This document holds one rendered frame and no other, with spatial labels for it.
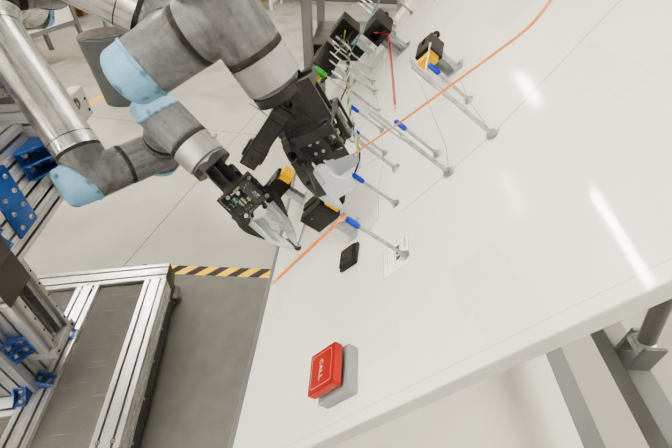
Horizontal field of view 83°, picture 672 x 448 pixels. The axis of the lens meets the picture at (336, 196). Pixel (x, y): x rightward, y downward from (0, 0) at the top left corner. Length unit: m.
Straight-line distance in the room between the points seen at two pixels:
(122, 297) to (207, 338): 0.40
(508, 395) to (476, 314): 0.51
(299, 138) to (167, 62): 0.17
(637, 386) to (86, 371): 1.61
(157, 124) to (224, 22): 0.29
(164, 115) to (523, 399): 0.83
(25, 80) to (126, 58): 0.34
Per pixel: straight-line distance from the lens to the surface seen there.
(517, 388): 0.90
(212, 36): 0.46
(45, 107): 0.79
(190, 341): 1.92
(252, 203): 0.64
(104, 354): 1.76
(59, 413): 1.71
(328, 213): 0.60
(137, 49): 0.49
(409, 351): 0.43
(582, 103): 0.46
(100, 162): 0.75
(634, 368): 0.76
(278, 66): 0.47
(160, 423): 1.79
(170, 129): 0.69
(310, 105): 0.49
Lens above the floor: 1.55
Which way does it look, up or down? 38 degrees down
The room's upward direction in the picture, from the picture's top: straight up
